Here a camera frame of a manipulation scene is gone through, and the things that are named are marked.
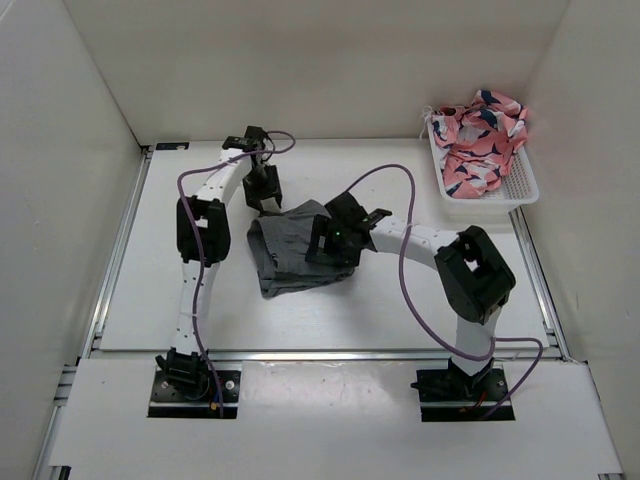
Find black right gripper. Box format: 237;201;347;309
307;214;363;268

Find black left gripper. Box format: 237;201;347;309
241;164;282;213

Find grey shorts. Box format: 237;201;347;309
247;200;355;299

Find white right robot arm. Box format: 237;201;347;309
305;192;516;400

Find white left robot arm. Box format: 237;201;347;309
156;126;349;404

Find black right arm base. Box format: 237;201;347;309
411;362;515;423

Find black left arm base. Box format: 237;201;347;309
147;368;242;420

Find pink patterned shorts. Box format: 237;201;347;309
426;89;528;200

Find black label sticker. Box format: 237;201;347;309
155;142;190;151

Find white plastic basket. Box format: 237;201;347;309
428;130;539;217

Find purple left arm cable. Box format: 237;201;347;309
177;130;296;419

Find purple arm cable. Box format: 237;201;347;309
177;130;296;419
344;164;545;420

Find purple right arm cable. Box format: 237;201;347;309
344;164;545;420

